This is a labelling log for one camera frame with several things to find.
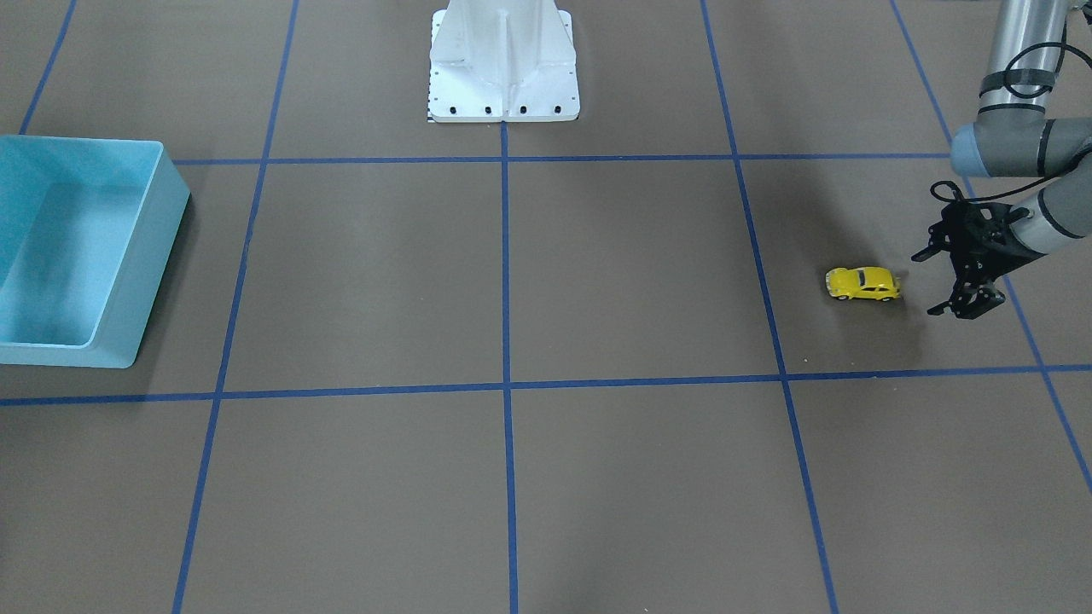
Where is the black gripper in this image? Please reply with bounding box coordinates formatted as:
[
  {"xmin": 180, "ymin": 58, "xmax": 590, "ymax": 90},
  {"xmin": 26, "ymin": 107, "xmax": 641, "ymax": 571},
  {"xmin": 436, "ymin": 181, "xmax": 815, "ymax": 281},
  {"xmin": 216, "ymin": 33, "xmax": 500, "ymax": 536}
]
[{"xmin": 911, "ymin": 200, "xmax": 1031, "ymax": 320}]

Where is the yellow beetle toy car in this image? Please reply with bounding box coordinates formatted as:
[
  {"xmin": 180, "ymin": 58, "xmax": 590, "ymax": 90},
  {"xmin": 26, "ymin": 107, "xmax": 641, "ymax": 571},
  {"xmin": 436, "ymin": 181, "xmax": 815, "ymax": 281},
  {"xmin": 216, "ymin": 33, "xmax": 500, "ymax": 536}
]
[{"xmin": 824, "ymin": 267, "xmax": 902, "ymax": 302}]

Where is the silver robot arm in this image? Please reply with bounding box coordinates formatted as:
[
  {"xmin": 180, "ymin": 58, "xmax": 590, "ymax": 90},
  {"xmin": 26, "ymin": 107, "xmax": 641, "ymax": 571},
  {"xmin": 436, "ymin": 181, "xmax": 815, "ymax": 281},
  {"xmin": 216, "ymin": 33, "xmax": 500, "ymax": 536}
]
[{"xmin": 914, "ymin": 1, "xmax": 1091, "ymax": 319}]

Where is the light blue plastic bin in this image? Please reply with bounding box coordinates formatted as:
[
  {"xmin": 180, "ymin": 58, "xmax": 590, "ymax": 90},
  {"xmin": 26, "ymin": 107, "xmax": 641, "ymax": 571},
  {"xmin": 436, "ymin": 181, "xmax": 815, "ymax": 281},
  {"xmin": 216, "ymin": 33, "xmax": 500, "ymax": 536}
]
[{"xmin": 1, "ymin": 135, "xmax": 190, "ymax": 368}]

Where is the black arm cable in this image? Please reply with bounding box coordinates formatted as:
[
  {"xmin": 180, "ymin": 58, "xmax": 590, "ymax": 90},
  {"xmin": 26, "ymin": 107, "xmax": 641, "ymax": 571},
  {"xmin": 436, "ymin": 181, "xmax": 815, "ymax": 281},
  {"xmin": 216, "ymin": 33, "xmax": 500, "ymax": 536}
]
[{"xmin": 929, "ymin": 34, "xmax": 1092, "ymax": 206}]

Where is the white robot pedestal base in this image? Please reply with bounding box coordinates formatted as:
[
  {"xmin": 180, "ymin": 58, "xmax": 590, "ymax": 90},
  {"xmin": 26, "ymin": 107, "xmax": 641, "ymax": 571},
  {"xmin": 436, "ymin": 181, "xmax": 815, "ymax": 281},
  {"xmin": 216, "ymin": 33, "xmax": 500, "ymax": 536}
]
[{"xmin": 427, "ymin": 1, "xmax": 581, "ymax": 123}]

